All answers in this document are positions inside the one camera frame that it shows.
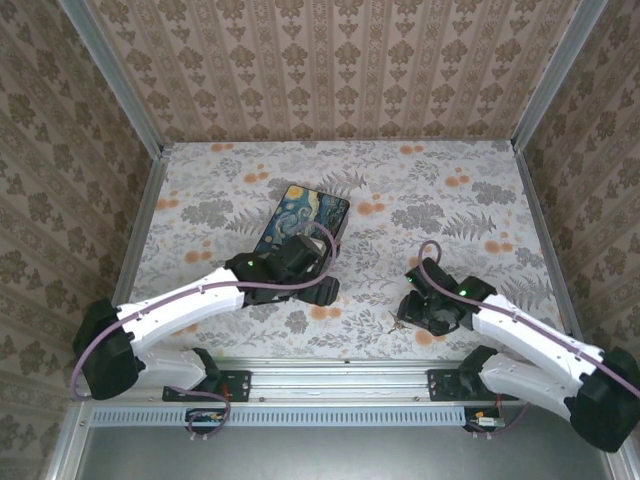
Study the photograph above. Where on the black box with painted lid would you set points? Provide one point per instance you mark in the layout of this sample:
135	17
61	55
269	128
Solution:
305	215

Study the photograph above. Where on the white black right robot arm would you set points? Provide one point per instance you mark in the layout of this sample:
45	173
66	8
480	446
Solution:
530	340

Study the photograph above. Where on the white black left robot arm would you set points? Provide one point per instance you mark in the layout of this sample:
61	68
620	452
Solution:
175	300

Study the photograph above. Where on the small circuit board holder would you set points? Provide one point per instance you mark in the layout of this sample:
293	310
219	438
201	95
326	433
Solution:
205	419
485	422

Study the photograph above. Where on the grey metal sheet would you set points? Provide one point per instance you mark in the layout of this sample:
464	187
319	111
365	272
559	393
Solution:
325	455

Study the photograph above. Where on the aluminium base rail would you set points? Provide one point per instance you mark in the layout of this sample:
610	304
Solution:
340	380

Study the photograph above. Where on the aluminium side rail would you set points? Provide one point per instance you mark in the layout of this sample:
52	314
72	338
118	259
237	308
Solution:
145	220
545	225

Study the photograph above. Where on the aluminium frame post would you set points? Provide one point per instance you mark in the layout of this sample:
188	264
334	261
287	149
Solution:
555	75
110	75

